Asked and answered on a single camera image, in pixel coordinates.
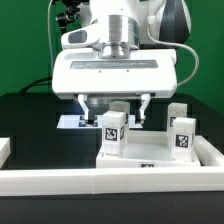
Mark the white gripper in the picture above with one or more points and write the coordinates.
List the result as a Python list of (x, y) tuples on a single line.
[(104, 62)]

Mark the white square tabletop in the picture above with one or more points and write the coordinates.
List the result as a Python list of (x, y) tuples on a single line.
[(144, 149)]

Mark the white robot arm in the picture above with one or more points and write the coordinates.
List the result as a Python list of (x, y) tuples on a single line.
[(162, 24)]

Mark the white marker base plate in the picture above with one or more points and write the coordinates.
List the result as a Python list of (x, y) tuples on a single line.
[(78, 122)]

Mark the white right fence wall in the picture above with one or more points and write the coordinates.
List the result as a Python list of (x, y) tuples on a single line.
[(207, 153)]

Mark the white fence wall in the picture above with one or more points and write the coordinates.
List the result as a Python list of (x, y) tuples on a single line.
[(207, 153), (4, 150), (105, 181)]

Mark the white left fence wall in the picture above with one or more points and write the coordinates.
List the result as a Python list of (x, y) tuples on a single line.
[(4, 150)]

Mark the white front fence wall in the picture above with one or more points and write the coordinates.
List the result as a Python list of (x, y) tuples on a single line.
[(105, 181)]

